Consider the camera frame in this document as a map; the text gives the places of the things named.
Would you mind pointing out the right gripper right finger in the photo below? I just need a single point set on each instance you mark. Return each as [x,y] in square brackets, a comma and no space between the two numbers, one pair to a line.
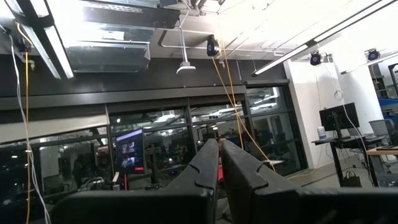
[248,193]

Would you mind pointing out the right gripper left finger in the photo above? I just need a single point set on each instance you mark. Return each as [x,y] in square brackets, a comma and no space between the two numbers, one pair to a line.
[202,168]

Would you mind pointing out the monitor with lit screen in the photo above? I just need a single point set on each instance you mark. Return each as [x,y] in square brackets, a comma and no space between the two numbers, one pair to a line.
[129,161]

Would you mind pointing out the white wipes canister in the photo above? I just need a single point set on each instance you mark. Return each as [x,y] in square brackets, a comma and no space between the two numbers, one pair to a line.
[322,133]

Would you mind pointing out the white ceiling mounted device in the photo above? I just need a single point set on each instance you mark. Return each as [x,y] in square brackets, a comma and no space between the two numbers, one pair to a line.
[185,68]

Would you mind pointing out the black bag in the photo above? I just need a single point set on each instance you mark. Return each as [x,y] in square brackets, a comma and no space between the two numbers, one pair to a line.
[351,181]

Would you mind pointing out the black standing desk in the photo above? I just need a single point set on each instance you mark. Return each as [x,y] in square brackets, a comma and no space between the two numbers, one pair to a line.
[342,141]

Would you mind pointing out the black monitor on desk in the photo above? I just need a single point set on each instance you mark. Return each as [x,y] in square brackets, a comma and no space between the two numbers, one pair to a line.
[339,116]

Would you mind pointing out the wooden top table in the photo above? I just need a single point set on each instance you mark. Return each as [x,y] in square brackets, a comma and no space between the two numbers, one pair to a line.
[384,152]

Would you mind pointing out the long ceiling light strip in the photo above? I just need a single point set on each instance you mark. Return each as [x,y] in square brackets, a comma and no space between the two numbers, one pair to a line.
[289,56]
[57,53]

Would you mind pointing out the grey office chair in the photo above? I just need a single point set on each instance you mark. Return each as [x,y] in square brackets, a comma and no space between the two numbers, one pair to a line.
[381,127]

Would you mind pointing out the black round ceiling fixture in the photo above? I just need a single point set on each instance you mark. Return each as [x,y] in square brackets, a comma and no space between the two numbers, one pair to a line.
[372,55]
[315,58]

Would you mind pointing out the metal air duct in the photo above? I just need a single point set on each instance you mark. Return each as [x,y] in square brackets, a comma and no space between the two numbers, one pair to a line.
[109,57]

